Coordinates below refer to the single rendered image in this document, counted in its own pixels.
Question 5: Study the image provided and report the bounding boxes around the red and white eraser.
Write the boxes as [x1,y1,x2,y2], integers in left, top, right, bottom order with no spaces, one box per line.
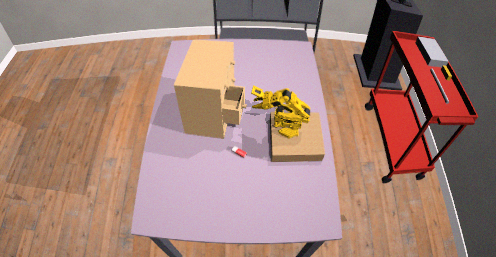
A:
[232,146,247,158]

